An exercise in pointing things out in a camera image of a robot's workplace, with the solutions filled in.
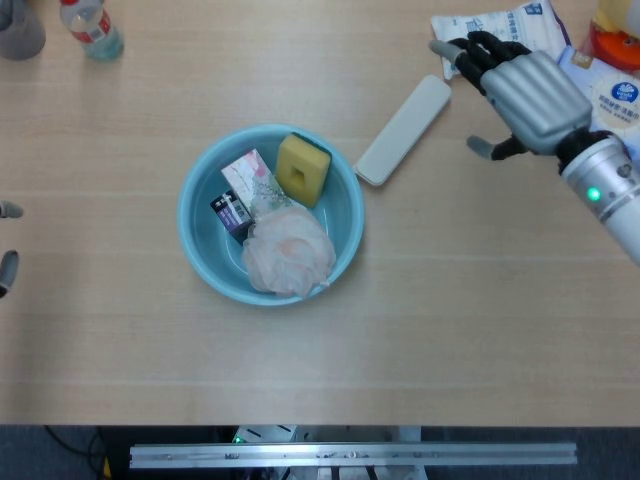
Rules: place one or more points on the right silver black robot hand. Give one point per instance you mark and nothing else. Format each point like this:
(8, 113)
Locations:
(540, 95)

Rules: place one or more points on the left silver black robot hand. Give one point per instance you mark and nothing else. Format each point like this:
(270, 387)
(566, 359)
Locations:
(9, 265)

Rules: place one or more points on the long white plastic case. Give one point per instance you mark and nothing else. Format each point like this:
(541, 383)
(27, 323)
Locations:
(400, 132)

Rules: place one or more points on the small black purple box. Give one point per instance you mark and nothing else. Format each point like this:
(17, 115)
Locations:
(230, 212)

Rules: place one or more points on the pink mesh bath ball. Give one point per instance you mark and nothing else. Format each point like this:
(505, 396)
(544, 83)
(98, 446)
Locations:
(285, 255)

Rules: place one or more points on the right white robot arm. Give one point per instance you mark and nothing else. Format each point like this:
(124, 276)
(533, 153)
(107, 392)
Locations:
(610, 195)

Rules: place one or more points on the light blue plastic basin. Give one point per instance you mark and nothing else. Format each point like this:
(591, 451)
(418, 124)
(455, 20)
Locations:
(210, 250)

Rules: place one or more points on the white washing powder bag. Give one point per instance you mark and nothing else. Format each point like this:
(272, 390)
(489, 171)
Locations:
(520, 25)

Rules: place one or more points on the blue tissue pack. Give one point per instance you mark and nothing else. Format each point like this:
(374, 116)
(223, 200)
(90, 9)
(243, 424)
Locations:
(615, 95)

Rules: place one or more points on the red round container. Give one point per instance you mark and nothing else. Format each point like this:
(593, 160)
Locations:
(615, 47)

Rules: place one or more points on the yellow plush toy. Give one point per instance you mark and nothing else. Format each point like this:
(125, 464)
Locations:
(617, 12)

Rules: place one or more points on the clear bottle with red cap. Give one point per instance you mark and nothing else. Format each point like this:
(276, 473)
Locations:
(97, 35)

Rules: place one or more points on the yellow sponge with green back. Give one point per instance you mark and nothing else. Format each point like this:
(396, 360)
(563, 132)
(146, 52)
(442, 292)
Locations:
(290, 155)

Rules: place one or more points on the floral toothpaste box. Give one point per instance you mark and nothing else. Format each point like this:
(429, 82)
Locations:
(250, 172)

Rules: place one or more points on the aluminium rail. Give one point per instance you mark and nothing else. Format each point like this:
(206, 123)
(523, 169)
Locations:
(350, 455)

